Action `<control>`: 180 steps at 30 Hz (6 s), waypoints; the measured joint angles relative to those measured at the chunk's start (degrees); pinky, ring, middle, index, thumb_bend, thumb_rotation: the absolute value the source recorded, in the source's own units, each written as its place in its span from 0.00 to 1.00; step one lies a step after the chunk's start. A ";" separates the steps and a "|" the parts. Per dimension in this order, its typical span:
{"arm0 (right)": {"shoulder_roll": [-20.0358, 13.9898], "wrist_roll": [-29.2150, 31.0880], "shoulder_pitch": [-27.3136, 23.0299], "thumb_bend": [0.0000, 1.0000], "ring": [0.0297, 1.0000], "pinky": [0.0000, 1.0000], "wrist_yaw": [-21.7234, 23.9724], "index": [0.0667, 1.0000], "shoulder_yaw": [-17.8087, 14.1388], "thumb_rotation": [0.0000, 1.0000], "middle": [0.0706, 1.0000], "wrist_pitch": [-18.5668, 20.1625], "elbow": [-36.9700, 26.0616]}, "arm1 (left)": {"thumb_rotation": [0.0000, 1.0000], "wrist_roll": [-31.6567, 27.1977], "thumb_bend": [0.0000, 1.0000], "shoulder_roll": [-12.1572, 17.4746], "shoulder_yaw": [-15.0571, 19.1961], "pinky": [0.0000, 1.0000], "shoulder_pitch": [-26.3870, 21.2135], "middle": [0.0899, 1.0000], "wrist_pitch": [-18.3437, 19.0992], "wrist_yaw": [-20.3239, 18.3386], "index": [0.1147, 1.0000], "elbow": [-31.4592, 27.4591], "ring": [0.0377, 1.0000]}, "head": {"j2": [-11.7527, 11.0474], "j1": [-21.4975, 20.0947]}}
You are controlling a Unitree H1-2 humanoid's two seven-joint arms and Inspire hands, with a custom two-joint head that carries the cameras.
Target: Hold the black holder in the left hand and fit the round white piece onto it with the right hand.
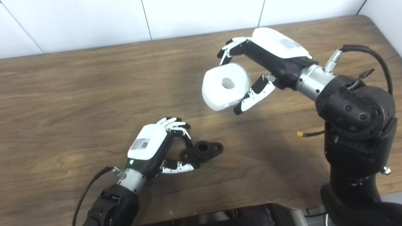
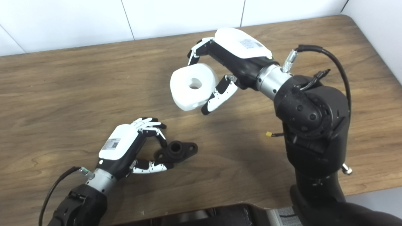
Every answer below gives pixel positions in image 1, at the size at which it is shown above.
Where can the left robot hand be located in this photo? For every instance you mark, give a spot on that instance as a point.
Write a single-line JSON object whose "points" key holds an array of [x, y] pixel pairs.
{"points": [[147, 147]]}

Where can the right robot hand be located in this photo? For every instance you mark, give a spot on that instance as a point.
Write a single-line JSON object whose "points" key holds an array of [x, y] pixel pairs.
{"points": [[276, 53]]}

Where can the black flanged holder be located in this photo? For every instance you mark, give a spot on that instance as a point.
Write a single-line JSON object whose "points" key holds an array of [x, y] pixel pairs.
{"points": [[202, 150]]}

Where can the round white piece with hole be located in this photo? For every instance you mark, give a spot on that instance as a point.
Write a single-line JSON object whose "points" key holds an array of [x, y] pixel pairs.
{"points": [[220, 94]]}

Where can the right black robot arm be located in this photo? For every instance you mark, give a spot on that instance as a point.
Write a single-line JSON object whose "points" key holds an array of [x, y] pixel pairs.
{"points": [[355, 125]]}

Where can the black robot torso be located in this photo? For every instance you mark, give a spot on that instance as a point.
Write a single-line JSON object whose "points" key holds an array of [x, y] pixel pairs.
{"points": [[251, 216]]}

